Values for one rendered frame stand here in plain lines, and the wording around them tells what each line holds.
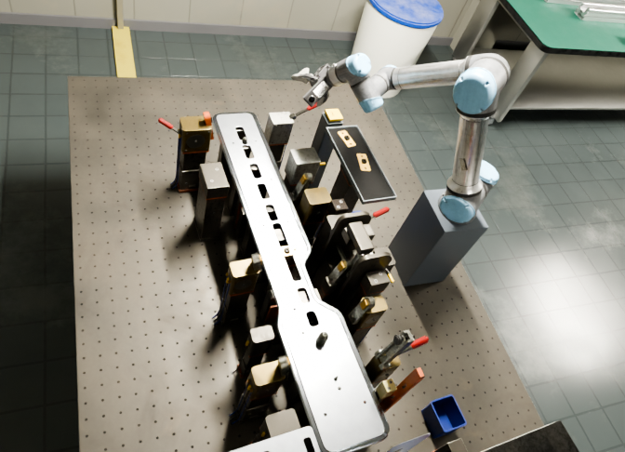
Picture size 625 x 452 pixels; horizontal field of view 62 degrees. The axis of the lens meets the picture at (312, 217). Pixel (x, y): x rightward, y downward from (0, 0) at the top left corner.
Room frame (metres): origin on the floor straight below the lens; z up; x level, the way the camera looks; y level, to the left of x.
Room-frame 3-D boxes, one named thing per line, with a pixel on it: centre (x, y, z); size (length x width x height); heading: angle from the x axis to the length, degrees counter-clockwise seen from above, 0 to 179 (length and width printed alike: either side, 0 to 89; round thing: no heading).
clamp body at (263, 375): (0.60, -0.04, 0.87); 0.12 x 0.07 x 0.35; 128
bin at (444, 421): (0.83, -0.69, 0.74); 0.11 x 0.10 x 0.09; 38
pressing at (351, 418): (1.07, 0.06, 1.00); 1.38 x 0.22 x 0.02; 38
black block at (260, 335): (0.73, 0.02, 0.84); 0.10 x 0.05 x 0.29; 128
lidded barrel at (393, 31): (3.75, -0.04, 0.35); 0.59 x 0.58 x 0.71; 35
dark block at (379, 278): (1.01, -0.27, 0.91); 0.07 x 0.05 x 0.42; 128
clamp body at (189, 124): (1.40, 0.56, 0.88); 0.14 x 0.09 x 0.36; 128
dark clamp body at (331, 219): (1.22, -0.11, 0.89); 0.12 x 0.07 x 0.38; 128
